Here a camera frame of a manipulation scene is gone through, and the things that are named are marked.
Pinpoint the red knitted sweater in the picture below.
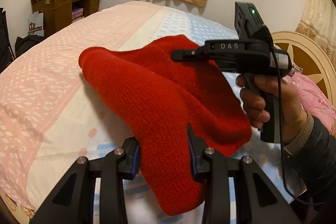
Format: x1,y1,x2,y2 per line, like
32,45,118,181
79,35,252,215

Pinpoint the right forearm dark sleeve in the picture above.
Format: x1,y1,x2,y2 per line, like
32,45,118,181
284,114,335,223

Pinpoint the right hand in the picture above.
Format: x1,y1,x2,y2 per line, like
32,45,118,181
235,74,308,144

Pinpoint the cream round headboard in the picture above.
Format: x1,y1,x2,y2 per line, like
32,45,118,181
272,31,335,105

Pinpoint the beige side curtain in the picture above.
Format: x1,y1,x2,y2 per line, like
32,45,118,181
295,0,336,65

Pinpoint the pink blanket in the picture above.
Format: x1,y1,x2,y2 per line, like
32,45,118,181
284,73,335,136

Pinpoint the pink and blue bed sheet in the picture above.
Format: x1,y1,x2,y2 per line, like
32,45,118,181
1,1,304,223

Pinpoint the black bag on floor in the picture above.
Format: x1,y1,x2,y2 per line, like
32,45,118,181
15,35,45,57

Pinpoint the white paper bag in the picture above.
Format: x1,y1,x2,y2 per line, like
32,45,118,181
27,11,45,36

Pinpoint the brown wooden desk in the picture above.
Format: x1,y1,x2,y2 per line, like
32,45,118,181
30,0,100,38

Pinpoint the black cable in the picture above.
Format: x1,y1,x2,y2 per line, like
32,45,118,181
269,48,326,208

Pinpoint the black rack at wall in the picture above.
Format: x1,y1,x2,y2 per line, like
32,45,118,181
0,8,15,73

